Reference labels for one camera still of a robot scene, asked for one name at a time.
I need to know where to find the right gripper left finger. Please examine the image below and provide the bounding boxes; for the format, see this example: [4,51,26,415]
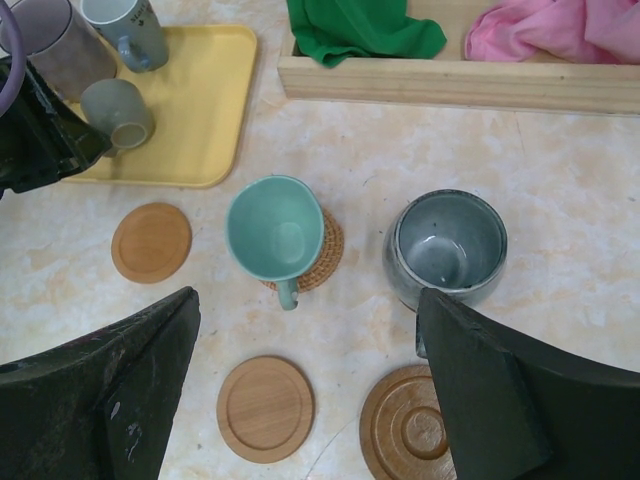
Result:
[1,287,201,479]

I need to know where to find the yellow tray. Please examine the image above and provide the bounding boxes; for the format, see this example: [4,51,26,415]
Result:
[72,24,258,188]

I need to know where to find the small olive mug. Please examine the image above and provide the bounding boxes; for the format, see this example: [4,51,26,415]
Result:
[80,78,155,158]

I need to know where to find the wooden rack base tray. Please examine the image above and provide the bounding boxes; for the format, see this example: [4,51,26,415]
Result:
[277,1,639,116]

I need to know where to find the purple mug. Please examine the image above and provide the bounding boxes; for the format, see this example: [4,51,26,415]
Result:
[10,0,117,103]

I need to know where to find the teal mug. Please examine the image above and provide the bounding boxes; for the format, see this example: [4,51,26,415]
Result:
[226,175,325,311]

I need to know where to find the pink shirt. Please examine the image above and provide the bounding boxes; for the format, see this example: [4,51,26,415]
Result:
[464,0,639,65]

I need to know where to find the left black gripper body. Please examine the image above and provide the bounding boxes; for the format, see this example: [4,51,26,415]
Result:
[1,63,112,193]

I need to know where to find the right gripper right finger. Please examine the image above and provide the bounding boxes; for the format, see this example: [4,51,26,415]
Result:
[417,288,639,479]

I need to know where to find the dark speckled grey mug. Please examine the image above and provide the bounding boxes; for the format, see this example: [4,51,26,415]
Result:
[382,189,508,312]

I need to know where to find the grey-white mug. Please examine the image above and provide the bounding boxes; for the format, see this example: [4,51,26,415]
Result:
[80,0,169,73]

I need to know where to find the light wooden coaster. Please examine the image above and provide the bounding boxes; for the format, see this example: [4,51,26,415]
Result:
[111,202,192,284]

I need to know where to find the small orange wooden coaster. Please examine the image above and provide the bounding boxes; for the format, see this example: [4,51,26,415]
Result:
[216,355,315,464]

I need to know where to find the green shirt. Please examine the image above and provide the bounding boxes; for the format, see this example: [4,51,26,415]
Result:
[287,0,447,68]

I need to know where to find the large brown wooden coaster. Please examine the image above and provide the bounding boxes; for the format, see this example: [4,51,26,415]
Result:
[359,365,457,480]

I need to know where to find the woven rattan coaster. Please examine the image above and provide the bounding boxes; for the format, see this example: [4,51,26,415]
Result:
[259,208,345,294]

